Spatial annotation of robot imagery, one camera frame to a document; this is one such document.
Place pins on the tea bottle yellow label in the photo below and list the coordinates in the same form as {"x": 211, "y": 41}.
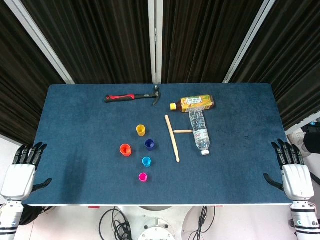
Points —
{"x": 195, "y": 103}

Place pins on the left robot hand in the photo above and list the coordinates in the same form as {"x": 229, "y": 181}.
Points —
{"x": 18, "y": 181}

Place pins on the red tape mark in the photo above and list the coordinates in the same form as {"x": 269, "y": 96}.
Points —
{"x": 93, "y": 207}

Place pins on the light blue plastic cup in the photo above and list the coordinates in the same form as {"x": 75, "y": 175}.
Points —
{"x": 146, "y": 161}

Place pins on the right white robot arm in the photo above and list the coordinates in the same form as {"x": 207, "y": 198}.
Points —
{"x": 305, "y": 220}

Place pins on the dark blue plastic cup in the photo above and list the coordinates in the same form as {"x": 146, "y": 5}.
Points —
{"x": 150, "y": 145}

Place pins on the long wooden drumstick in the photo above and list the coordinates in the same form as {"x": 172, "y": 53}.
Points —
{"x": 172, "y": 137}

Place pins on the short wooden stick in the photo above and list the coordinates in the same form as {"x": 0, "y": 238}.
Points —
{"x": 183, "y": 131}

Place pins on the yellow plastic cup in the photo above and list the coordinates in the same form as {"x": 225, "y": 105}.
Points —
{"x": 140, "y": 130}

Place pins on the pink plastic cup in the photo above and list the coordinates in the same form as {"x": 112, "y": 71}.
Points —
{"x": 143, "y": 177}

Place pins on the red black claw hammer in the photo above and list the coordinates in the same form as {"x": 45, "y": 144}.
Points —
{"x": 120, "y": 97}

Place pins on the white sneaker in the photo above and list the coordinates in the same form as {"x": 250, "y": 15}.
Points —
{"x": 296, "y": 137}

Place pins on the dark pleated curtain panel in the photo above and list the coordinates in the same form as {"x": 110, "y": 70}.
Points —
{"x": 100, "y": 40}
{"x": 295, "y": 62}
{"x": 205, "y": 40}
{"x": 17, "y": 87}

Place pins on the black device blue light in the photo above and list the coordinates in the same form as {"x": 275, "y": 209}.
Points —
{"x": 312, "y": 127}

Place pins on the blue felt table mat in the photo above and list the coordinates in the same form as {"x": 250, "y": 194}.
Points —
{"x": 87, "y": 130}

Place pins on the white metal frame post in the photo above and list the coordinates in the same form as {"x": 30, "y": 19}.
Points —
{"x": 155, "y": 37}
{"x": 42, "y": 42}
{"x": 250, "y": 42}

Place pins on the clear plastic water bottle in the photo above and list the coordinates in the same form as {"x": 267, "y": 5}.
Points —
{"x": 200, "y": 130}

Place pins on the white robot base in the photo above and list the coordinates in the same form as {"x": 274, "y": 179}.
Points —
{"x": 155, "y": 222}

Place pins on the orange plastic cup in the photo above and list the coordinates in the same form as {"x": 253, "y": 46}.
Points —
{"x": 125, "y": 150}

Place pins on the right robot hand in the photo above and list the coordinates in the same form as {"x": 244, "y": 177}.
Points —
{"x": 297, "y": 181}

